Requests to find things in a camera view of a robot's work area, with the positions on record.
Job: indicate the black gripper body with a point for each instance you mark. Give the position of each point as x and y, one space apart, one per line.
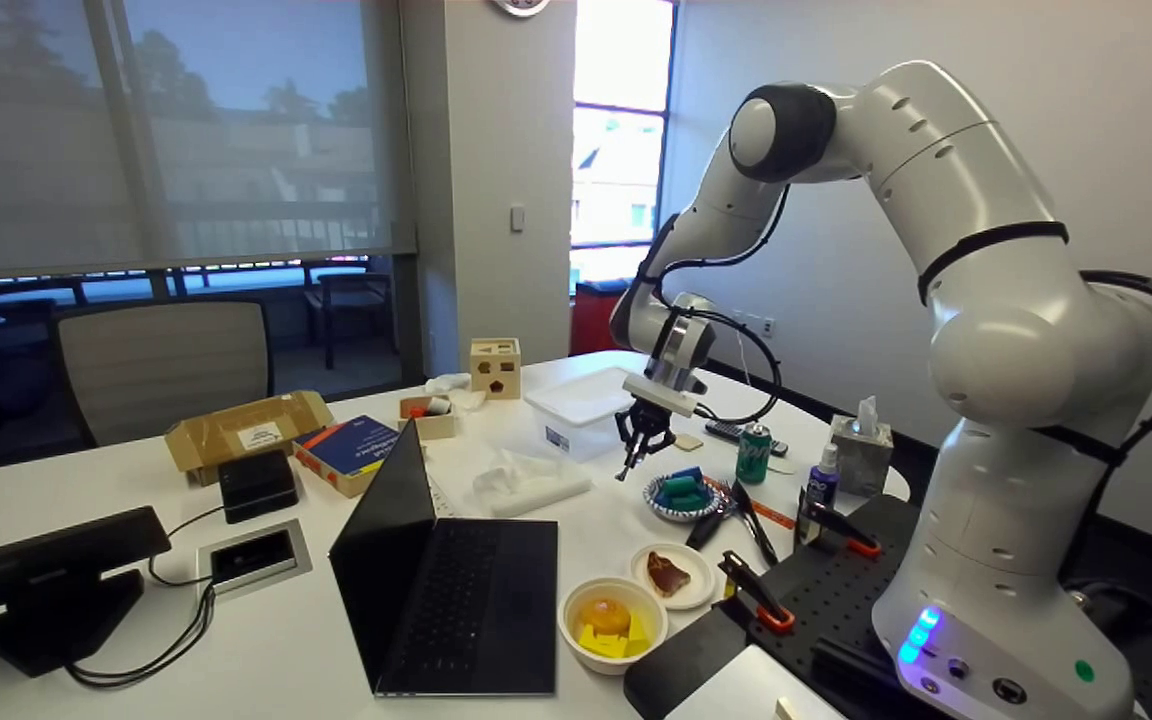
647 423

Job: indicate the metal spoon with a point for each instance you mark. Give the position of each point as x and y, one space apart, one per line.
628 468

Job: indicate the green toy block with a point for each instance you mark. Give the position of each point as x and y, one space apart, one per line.
697 503
678 483

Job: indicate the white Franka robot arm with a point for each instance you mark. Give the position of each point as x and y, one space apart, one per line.
1042 363

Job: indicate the white bowl with toy blocks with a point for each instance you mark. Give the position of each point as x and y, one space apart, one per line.
682 512

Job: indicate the white bowl with yellow contents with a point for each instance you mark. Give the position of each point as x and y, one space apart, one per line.
613 624

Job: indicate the small wooden tile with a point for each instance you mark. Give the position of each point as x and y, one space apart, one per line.
690 443

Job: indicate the grey remote control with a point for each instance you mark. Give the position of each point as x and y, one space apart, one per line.
725 433

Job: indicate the white plastic lidded container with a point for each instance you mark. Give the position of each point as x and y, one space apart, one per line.
578 401

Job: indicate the green soda can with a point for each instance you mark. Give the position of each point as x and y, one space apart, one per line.
752 457

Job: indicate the thick black marker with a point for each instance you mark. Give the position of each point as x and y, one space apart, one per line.
707 531

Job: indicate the clear plastic bag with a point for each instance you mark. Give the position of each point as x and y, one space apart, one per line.
521 483

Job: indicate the red bin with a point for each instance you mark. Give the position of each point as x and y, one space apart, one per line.
592 323

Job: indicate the long black tool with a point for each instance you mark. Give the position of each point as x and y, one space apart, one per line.
752 524

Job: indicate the orange marker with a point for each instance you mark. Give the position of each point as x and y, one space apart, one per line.
768 512

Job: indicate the brown bread piece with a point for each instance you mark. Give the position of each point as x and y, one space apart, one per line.
666 575

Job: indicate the small white plate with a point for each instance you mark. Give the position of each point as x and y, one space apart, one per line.
701 587

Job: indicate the short black pen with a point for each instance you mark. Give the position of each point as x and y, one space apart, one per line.
797 512

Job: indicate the wooden shape sorter cube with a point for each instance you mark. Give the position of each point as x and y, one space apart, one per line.
493 369

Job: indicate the black clamp with orange tip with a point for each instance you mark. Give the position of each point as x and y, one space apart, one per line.
759 593
845 531

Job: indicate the grey tissue box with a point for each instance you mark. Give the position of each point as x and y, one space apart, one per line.
859 462

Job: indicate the black open laptop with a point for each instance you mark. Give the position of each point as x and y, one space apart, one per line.
469 606

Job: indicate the black mounting board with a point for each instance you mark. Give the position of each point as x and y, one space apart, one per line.
828 600

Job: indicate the white paper sheet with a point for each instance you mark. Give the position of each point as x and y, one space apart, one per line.
750 688

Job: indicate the blue and orange book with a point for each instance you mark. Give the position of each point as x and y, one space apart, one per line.
350 448

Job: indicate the dark background chair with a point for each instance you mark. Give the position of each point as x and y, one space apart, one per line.
352 304

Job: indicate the small black box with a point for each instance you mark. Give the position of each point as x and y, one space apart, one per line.
257 484

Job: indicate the cardboard box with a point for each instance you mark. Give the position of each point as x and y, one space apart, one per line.
244 433

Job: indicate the table power outlet panel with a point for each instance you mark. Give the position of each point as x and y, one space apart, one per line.
252 553

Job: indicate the padded office chair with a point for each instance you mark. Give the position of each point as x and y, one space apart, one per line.
161 364

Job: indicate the grey roller window blind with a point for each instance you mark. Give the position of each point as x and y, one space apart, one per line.
240 132

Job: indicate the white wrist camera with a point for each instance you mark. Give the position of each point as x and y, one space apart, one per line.
659 389

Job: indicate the white light switch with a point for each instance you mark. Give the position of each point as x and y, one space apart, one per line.
519 221

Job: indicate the wall clock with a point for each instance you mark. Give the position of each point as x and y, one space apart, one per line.
521 5

